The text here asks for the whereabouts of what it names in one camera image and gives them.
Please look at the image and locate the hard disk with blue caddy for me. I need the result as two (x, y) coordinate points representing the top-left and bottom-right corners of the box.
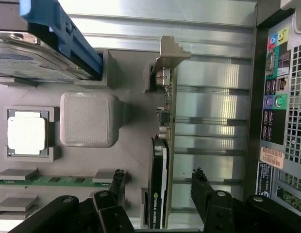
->
(0, 0), (104, 81)

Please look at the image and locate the dark grey PC case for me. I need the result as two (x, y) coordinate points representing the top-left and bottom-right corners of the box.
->
(245, 0), (301, 216)

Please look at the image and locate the grey printed parts rack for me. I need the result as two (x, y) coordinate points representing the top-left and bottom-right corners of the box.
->
(0, 48), (175, 233)

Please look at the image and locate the silver CPU chip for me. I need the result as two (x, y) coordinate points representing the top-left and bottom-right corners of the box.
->
(7, 109), (50, 156)

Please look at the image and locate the green RAM stick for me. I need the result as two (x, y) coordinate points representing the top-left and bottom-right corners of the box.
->
(0, 176), (113, 188)

